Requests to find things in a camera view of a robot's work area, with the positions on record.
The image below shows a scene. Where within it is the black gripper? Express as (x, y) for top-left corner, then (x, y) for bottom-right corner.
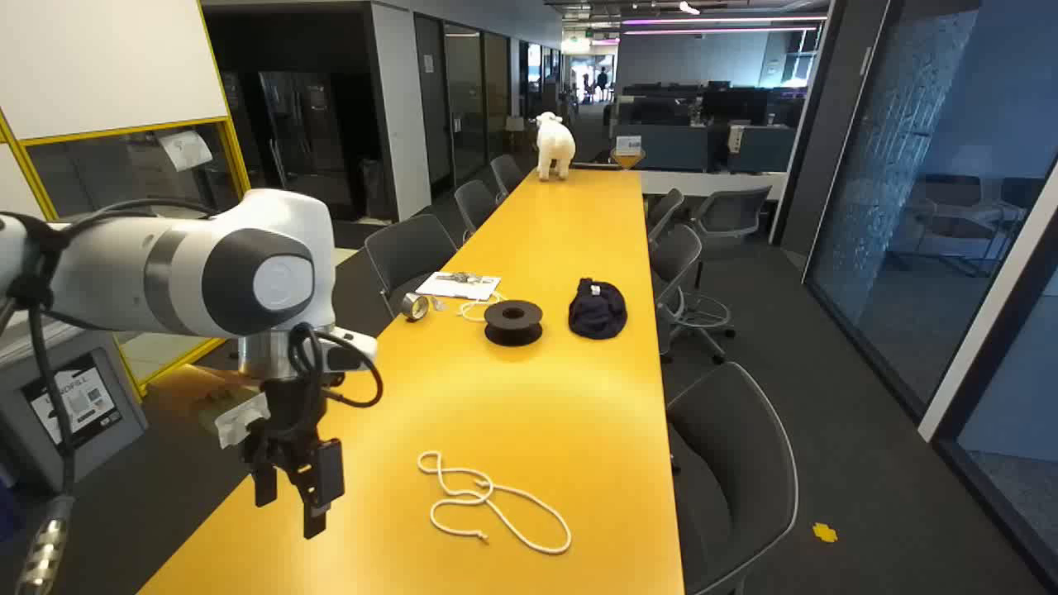
(242, 375), (348, 542)

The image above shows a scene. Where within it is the white rope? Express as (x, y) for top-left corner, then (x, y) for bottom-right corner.
(413, 445), (580, 557)

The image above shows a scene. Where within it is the silver tape roll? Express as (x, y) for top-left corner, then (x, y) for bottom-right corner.
(396, 292), (434, 326)

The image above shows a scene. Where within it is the grey box with label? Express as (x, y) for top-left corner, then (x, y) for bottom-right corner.
(0, 326), (152, 494)

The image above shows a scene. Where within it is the dark office chair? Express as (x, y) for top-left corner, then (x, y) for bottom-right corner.
(451, 175), (502, 238)
(359, 208), (464, 316)
(487, 153), (529, 200)

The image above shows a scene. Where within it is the clear plastic packet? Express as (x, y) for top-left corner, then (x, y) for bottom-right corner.
(413, 267), (502, 308)

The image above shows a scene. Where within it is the black cap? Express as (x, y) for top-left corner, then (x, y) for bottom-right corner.
(564, 274), (631, 343)

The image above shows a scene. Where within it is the white paper note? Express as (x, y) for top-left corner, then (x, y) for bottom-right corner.
(154, 124), (218, 175)

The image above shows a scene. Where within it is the white plush bear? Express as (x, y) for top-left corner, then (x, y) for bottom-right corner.
(531, 109), (581, 186)

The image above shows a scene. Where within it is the grey mesh office chair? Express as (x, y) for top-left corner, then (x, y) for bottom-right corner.
(648, 222), (736, 368)
(666, 356), (807, 595)
(692, 183), (778, 251)

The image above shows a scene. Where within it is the small box on table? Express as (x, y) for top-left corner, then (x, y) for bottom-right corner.
(609, 131), (648, 168)

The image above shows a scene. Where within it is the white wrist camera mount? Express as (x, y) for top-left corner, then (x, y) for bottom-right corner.
(212, 390), (274, 454)

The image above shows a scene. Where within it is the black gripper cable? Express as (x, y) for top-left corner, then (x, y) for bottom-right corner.
(288, 319), (386, 414)

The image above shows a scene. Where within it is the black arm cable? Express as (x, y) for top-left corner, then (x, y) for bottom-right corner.
(0, 197), (212, 493)

